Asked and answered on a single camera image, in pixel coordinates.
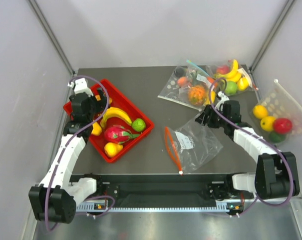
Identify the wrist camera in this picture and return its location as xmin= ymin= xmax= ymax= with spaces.
xmin=215 ymin=91 xmax=230 ymax=111
xmin=68 ymin=78 xmax=93 ymax=97

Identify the orange mandarin cluster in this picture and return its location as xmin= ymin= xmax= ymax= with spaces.
xmin=95 ymin=95 xmax=113 ymax=104

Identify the orange pineapple toy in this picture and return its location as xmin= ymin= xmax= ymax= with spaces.
xmin=188 ymin=85 xmax=207 ymax=106

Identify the zip bag with red zipper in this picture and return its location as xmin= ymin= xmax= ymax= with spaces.
xmin=164 ymin=114 xmax=223 ymax=176

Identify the aluminium corner post left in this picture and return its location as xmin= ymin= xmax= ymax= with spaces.
xmin=26 ymin=0 xmax=76 ymax=76

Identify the yellow fruit in tray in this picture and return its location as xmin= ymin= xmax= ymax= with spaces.
xmin=104 ymin=142 xmax=123 ymax=158

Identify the yellow mango in blue-zip bag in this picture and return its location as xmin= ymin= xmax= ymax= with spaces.
xmin=205 ymin=91 xmax=216 ymax=105

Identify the dark green avocado toy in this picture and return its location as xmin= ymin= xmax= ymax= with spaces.
xmin=269 ymin=131 xmax=286 ymax=144

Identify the yellow lemon left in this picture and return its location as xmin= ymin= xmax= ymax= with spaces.
xmin=253 ymin=105 xmax=268 ymax=120

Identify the yellow lemon in banana bag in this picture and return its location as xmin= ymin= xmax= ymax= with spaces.
xmin=237 ymin=77 xmax=250 ymax=92

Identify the yellow star fruit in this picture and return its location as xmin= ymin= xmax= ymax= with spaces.
xmin=91 ymin=122 xmax=102 ymax=136

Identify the orange persimmon toy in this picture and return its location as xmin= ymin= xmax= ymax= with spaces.
xmin=177 ymin=76 xmax=188 ymax=88

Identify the banana bunch in tray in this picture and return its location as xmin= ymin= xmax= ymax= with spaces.
xmin=100 ymin=107 xmax=132 ymax=128

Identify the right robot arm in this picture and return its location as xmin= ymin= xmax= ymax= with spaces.
xmin=195 ymin=100 xmax=300 ymax=200

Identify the yellow orange with green stem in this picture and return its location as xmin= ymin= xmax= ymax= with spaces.
xmin=260 ymin=116 xmax=276 ymax=132

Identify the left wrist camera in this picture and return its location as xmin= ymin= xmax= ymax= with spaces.
xmin=68 ymin=78 xmax=93 ymax=97

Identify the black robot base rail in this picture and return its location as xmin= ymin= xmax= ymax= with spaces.
xmin=84 ymin=173 xmax=254 ymax=207

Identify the pink dragon fruit toy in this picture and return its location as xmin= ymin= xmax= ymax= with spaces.
xmin=104 ymin=125 xmax=140 ymax=145

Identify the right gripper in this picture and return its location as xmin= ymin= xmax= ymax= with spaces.
xmin=196 ymin=104 xmax=229 ymax=129

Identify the white slotted cable duct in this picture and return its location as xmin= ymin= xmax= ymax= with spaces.
xmin=76 ymin=201 xmax=243 ymax=214

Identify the zip bag with blue zipper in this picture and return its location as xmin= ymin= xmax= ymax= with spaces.
xmin=177 ymin=60 xmax=215 ymax=110

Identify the red apple in dotted bag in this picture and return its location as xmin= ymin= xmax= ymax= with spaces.
xmin=273 ymin=118 xmax=293 ymax=135

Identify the dotted flat zip bag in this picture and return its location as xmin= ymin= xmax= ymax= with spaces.
xmin=158 ymin=66 xmax=192 ymax=105

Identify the red peach toy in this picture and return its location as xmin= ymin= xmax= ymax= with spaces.
xmin=216 ymin=65 xmax=230 ymax=75

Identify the aluminium corner post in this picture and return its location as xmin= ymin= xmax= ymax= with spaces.
xmin=249 ymin=0 xmax=297 ymax=73
xmin=26 ymin=0 xmax=76 ymax=76

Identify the red plastic tray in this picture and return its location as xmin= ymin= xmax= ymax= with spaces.
xmin=63 ymin=78 xmax=155 ymax=164

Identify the aluminium corner post right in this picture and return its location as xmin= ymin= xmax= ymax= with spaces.
xmin=249 ymin=0 xmax=297 ymax=73

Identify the green apple in banana bag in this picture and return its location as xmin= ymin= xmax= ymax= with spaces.
xmin=224 ymin=81 xmax=238 ymax=96

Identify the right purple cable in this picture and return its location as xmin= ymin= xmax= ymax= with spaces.
xmin=208 ymin=77 xmax=296 ymax=207

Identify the orange tomato toy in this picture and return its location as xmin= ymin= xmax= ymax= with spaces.
xmin=207 ymin=77 xmax=217 ymax=87

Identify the zip bag with bananas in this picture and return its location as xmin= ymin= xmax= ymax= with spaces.
xmin=207 ymin=59 xmax=259 ymax=96

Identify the dotted zip bag with lemons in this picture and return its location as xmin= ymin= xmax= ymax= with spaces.
xmin=250 ymin=79 xmax=302 ymax=146

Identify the yellow banana bunch in bag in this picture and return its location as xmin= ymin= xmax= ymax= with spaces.
xmin=214 ymin=59 xmax=242 ymax=83

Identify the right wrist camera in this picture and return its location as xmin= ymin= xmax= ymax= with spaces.
xmin=215 ymin=91 xmax=230 ymax=111

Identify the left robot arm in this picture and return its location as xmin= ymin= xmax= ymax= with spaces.
xmin=28 ymin=86 xmax=109 ymax=224

